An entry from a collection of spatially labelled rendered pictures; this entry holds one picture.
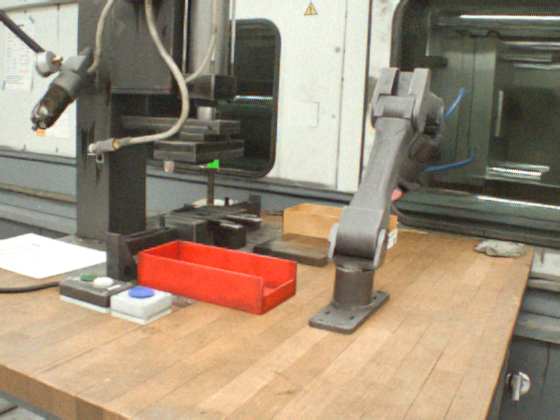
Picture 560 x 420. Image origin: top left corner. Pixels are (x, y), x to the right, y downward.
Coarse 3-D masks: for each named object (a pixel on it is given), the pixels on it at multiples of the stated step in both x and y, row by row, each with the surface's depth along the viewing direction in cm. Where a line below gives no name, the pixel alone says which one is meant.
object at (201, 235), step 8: (168, 224) 115; (184, 232) 114; (192, 232) 113; (200, 232) 114; (208, 232) 117; (216, 232) 127; (240, 232) 128; (184, 240) 114; (192, 240) 113; (200, 240) 115; (208, 240) 117; (216, 240) 127; (224, 240) 126; (232, 240) 126; (240, 240) 129; (232, 248) 126
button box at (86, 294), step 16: (0, 288) 91; (16, 288) 92; (32, 288) 93; (64, 288) 90; (80, 288) 88; (96, 288) 88; (112, 288) 88; (128, 288) 90; (80, 304) 88; (96, 304) 87
